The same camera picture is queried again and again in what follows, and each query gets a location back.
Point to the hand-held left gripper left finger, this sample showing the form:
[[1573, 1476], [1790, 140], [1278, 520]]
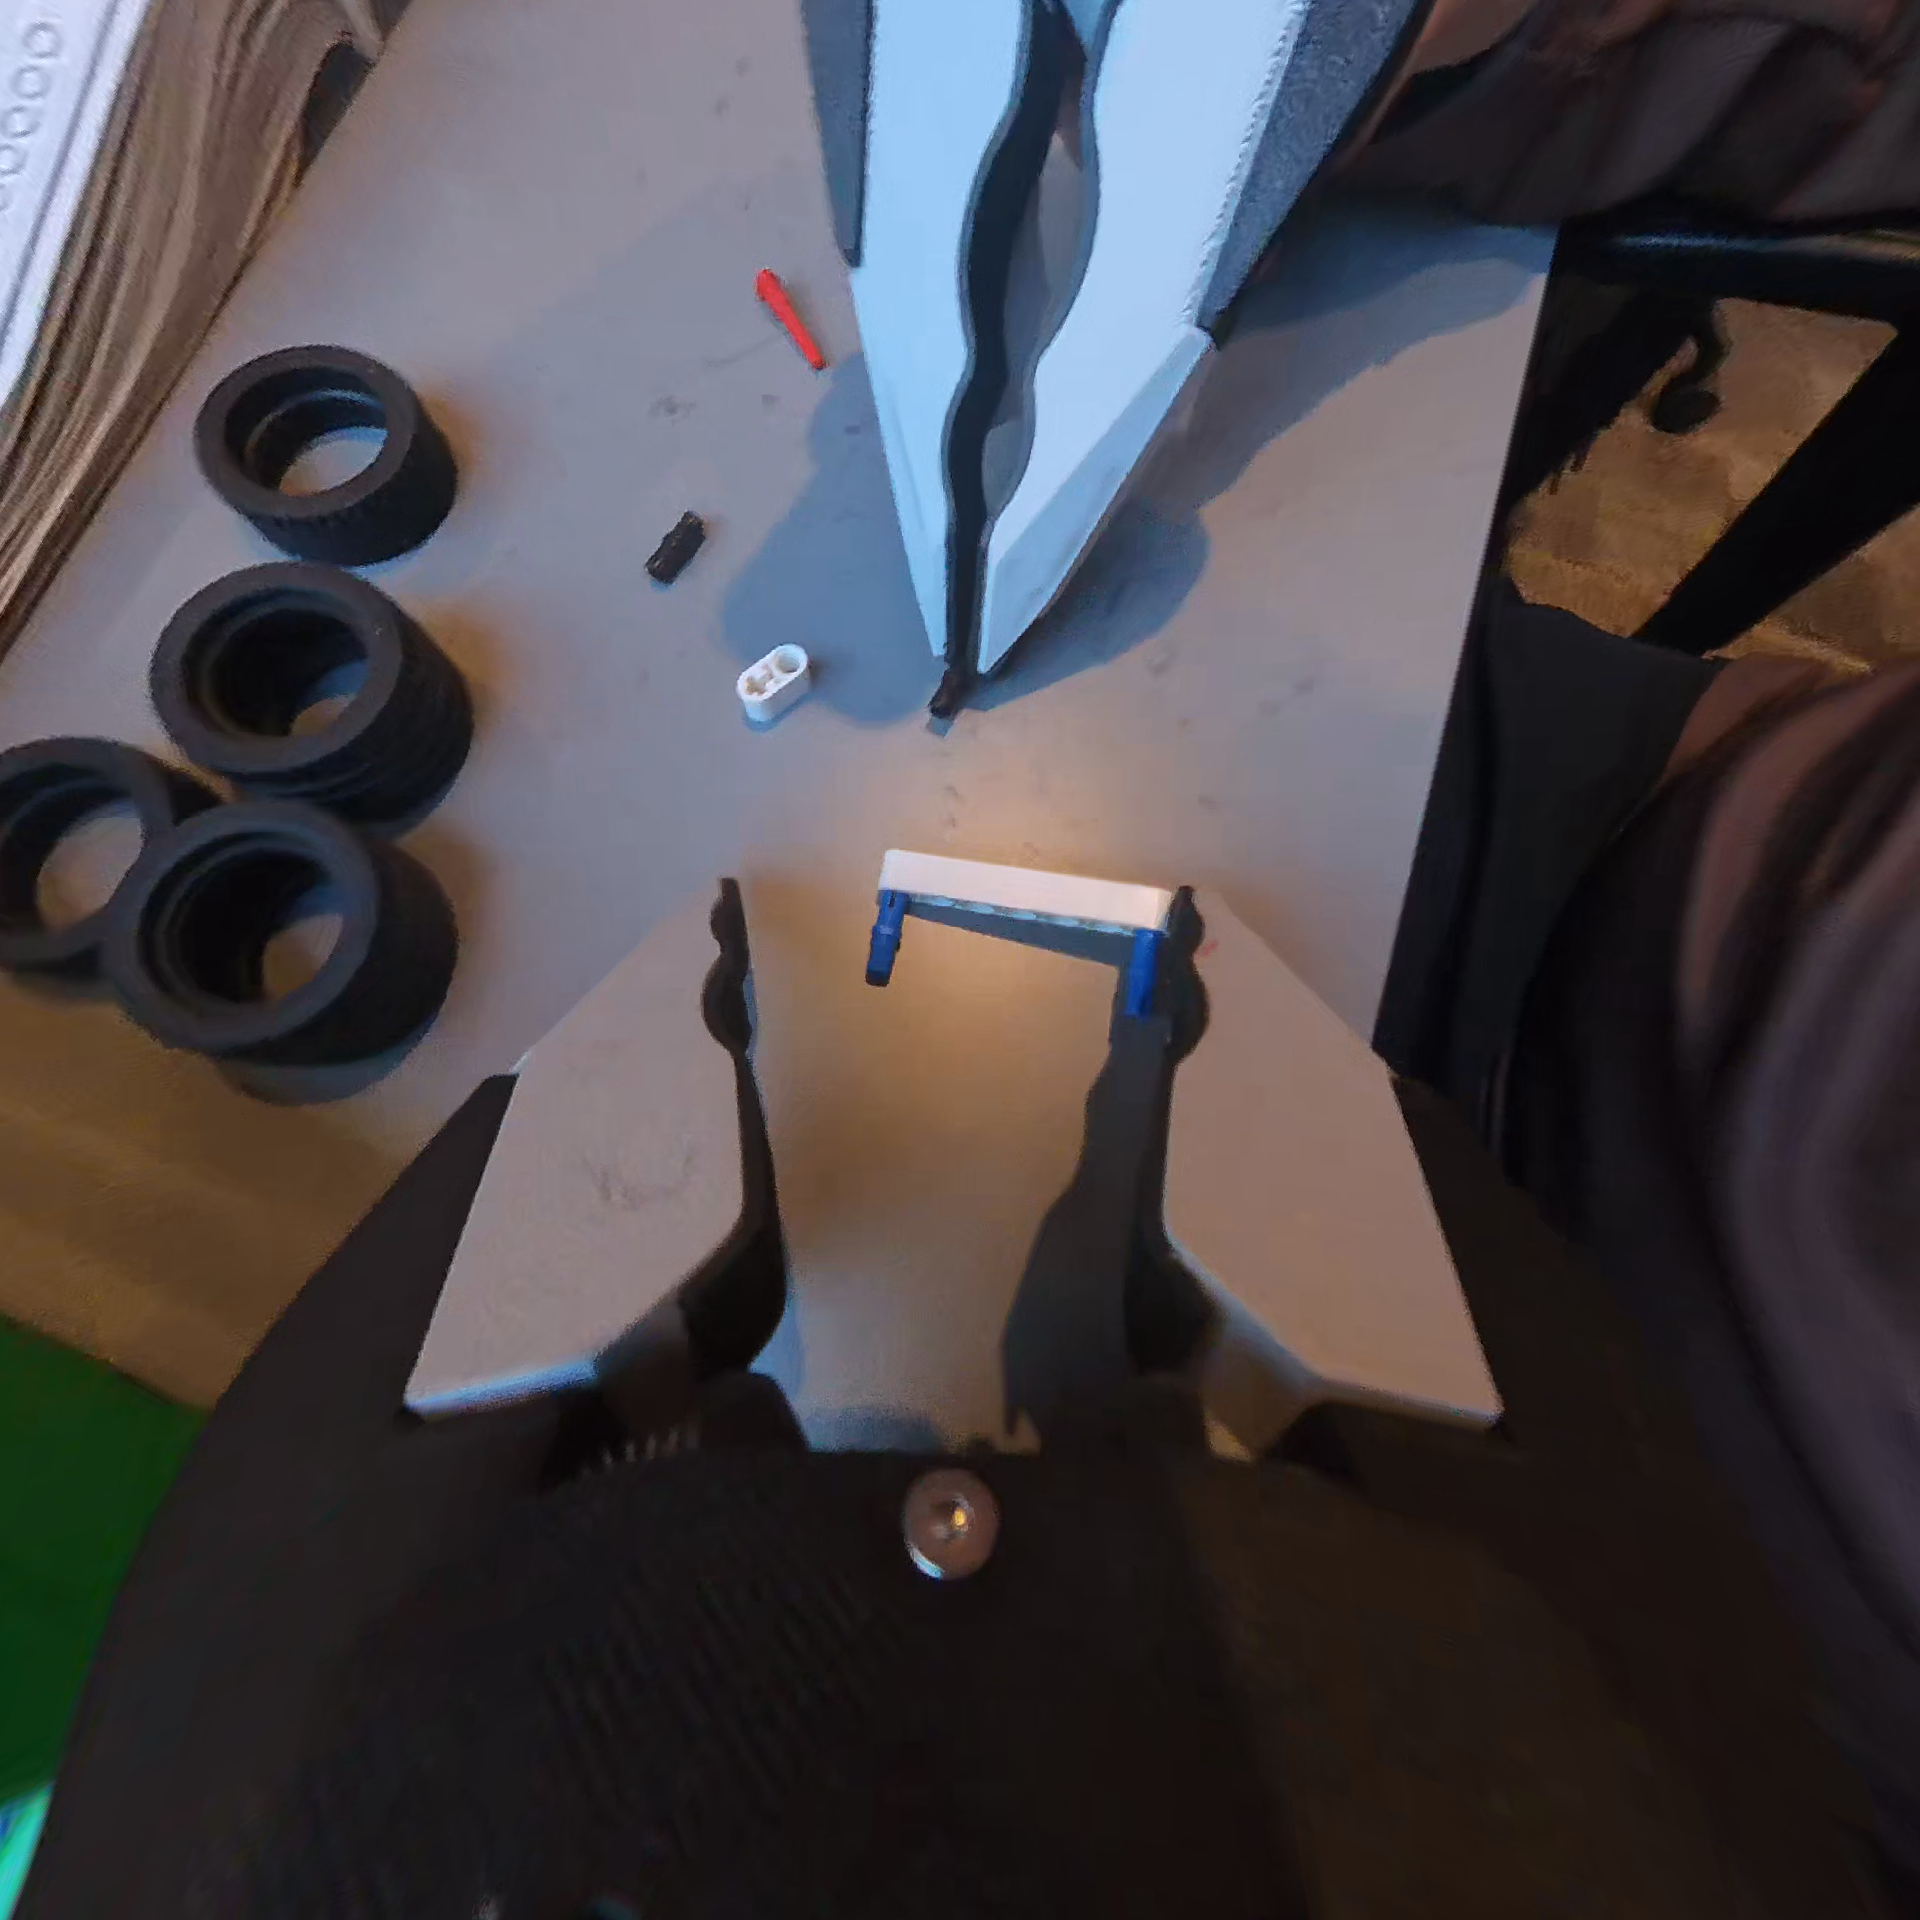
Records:
[[600, 1200]]

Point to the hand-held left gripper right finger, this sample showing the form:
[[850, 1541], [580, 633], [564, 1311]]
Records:
[[1306, 1214]]

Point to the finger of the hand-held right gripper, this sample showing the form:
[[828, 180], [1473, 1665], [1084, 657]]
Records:
[[914, 225], [1154, 225]]

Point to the blue plastic connector pin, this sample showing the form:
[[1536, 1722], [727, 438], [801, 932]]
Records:
[[1144, 967], [885, 945]]

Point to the black plastic connector pin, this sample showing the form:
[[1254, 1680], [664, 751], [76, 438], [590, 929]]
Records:
[[676, 546], [949, 693]]

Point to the white holed brick beam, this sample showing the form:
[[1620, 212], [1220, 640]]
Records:
[[1028, 888]]

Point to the person's right forearm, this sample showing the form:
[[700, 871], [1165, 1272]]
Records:
[[1650, 90]]

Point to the grey desk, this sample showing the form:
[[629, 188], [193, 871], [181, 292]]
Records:
[[1276, 600]]

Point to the red plastic axle pin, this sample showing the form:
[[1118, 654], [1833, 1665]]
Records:
[[792, 319]]

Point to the black rubber toy tyre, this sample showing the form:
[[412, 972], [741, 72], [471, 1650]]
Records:
[[406, 960], [76, 758], [406, 481], [428, 735]]

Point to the person's torso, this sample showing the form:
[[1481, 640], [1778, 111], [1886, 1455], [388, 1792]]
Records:
[[1724, 1050]]

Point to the white small connector piece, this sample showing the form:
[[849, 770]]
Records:
[[773, 682]]

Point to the green plastic bin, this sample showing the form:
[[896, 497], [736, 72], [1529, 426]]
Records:
[[76, 1501]]

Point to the black chair base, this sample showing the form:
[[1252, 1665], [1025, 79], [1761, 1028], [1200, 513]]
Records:
[[1785, 556]]

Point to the open instruction booklet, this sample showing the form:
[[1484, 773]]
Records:
[[150, 225]]

